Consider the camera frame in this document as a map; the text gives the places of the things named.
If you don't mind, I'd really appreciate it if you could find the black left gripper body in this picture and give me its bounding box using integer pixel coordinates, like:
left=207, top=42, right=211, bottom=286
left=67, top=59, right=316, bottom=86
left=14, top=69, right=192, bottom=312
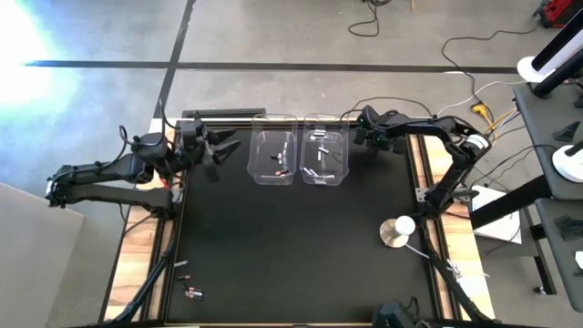
left=179, top=120, right=213, bottom=161

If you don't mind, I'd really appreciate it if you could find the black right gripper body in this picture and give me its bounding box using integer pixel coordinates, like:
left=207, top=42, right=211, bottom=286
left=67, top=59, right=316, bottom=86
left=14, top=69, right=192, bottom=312
left=357, top=105, right=409, bottom=151

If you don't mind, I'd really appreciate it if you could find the clear plastic bin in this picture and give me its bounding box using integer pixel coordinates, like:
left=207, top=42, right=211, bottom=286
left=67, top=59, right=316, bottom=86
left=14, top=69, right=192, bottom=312
left=299, top=113, right=351, bottom=187
left=246, top=113, right=299, bottom=187

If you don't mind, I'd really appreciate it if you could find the white globe lamp brass base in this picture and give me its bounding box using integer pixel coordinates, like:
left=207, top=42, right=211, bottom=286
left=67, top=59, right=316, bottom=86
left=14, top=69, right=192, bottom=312
left=379, top=214, right=417, bottom=250

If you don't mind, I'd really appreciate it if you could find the white sheet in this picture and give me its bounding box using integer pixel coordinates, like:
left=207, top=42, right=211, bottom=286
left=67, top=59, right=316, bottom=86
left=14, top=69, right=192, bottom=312
left=468, top=184, right=525, bottom=246

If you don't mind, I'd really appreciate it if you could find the black beam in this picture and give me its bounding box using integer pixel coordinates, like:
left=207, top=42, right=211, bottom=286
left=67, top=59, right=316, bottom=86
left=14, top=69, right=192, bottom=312
left=468, top=174, right=553, bottom=231

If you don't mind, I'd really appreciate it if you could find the grey side table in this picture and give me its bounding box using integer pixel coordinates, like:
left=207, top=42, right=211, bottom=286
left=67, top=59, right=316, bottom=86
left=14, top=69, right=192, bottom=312
left=513, top=83, right=583, bottom=314

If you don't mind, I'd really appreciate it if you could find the white round-base stand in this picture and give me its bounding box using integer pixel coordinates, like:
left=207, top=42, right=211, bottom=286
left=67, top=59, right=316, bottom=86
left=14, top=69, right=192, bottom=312
left=517, top=20, right=583, bottom=84
left=551, top=138, right=583, bottom=184

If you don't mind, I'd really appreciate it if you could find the person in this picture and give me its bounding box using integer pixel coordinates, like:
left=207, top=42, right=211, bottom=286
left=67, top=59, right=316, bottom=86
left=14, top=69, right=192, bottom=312
left=371, top=295, right=423, bottom=328

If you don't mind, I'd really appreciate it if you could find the small black object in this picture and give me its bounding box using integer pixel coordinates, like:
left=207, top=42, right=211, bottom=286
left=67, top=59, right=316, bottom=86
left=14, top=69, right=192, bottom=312
left=553, top=214, right=583, bottom=242
left=553, top=120, right=582, bottom=143

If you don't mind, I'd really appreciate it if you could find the grey board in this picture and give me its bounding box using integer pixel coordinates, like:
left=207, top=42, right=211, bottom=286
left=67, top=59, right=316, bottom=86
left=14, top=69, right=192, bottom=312
left=0, top=181, right=86, bottom=328

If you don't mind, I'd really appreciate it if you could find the red tool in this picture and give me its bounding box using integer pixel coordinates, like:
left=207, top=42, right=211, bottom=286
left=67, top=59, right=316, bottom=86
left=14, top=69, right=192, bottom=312
left=533, top=0, right=580, bottom=29

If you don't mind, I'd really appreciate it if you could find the arched black floor cable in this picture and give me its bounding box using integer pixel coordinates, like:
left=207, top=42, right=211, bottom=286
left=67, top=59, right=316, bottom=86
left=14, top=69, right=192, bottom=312
left=341, top=95, right=434, bottom=120

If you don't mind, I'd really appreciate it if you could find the yellow extension cord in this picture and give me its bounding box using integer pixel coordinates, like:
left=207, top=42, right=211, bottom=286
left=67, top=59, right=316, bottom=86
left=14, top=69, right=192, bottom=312
left=470, top=103, right=518, bottom=138

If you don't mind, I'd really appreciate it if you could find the long black floor cable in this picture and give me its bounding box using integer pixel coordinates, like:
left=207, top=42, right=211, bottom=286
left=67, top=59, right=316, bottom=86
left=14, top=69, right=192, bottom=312
left=440, top=25, right=543, bottom=108

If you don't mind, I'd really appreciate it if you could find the white floor cable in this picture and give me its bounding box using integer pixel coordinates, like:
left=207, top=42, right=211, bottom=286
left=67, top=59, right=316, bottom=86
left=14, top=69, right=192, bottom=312
left=435, top=79, right=529, bottom=118

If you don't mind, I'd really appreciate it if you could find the black aluminium table frame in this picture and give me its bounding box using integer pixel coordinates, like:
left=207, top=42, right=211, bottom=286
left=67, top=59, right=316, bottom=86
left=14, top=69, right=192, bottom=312
left=154, top=117, right=456, bottom=327

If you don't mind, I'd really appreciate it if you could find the white lamp cable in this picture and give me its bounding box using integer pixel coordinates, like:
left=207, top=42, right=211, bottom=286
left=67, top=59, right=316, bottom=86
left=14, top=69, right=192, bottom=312
left=404, top=243, right=492, bottom=297

